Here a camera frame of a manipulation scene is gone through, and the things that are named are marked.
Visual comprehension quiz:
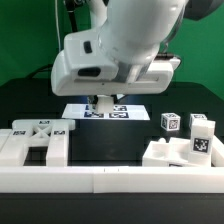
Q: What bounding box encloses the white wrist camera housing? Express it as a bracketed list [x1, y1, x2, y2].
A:
[64, 28, 103, 65]

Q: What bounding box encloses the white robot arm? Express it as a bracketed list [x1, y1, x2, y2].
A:
[51, 0, 224, 96]

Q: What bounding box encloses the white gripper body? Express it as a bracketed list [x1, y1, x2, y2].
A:
[51, 51, 174, 96]

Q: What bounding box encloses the black cable bundle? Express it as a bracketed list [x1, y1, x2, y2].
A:
[24, 0, 88, 80]

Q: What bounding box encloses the white chair seat part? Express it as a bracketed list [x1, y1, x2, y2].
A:
[142, 136, 214, 168]

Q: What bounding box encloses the white chair back part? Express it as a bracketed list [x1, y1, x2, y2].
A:
[0, 119, 76, 167]

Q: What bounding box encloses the white sheet with fiducial tags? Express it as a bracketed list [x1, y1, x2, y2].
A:
[61, 103, 151, 121]

